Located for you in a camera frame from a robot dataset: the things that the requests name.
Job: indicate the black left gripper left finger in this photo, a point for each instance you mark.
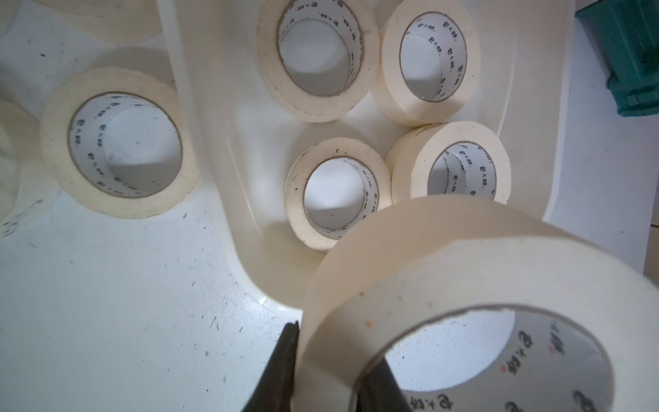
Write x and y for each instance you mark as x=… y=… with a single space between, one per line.
x=274 y=390

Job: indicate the white plastic storage box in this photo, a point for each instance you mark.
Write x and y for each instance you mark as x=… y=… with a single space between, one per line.
x=245 y=142

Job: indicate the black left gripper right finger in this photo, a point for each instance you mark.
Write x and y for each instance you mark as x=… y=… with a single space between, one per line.
x=379 y=392

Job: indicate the cream masking tape roll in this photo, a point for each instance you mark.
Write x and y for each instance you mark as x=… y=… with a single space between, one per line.
x=450 y=31
x=585 y=335
x=455 y=158
x=116 y=140
x=121 y=21
x=370 y=166
x=353 y=21

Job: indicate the green tool case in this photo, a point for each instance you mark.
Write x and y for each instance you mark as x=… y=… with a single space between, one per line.
x=628 y=34

